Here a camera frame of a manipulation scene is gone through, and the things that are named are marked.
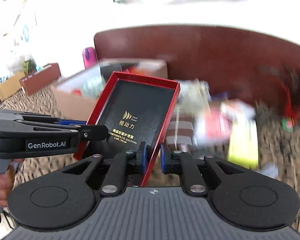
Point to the cardboard storage box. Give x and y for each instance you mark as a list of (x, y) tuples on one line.
[(76, 96)]

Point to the brown checked glasses case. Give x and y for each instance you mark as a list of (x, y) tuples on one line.
[(180, 133)]

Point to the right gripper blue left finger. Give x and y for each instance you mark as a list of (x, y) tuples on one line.
[(141, 158)]

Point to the brown wooden headboard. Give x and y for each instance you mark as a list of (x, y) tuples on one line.
[(229, 59)]

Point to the red tray box black insert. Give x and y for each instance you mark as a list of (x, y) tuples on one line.
[(135, 109)]

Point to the black red feather toy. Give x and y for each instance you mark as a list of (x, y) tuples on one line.
[(289, 80)]

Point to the yellow green medicine box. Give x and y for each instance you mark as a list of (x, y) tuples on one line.
[(243, 144)]

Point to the white orange medicine box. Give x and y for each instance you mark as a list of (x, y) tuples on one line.
[(235, 110)]

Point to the person's left hand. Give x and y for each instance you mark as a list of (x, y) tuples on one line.
[(6, 185)]

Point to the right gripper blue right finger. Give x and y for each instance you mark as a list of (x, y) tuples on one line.
[(165, 158)]

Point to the pink packet plastic bag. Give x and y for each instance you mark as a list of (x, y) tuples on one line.
[(211, 128)]

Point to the pink bottle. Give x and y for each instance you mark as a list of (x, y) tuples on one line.
[(89, 57)]

